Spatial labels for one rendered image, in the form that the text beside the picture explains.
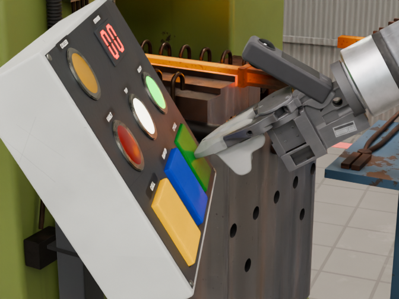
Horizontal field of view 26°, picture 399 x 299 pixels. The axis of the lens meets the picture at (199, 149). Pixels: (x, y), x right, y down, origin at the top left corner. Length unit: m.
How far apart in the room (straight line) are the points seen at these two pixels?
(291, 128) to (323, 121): 0.04
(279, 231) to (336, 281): 1.33
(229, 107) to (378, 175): 0.46
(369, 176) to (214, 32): 0.44
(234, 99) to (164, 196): 0.65
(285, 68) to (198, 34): 0.81
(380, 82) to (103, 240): 0.38
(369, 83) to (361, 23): 3.32
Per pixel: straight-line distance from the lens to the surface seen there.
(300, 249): 1.78
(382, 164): 1.91
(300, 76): 1.03
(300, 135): 1.05
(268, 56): 1.03
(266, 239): 1.60
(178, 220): 0.89
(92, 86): 0.86
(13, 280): 1.36
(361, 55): 1.02
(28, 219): 1.32
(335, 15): 4.35
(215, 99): 1.46
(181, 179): 0.97
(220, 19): 1.79
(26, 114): 0.82
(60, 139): 0.81
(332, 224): 3.39
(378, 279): 3.01
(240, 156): 1.06
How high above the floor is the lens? 1.37
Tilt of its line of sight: 19 degrees down
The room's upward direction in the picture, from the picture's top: straight up
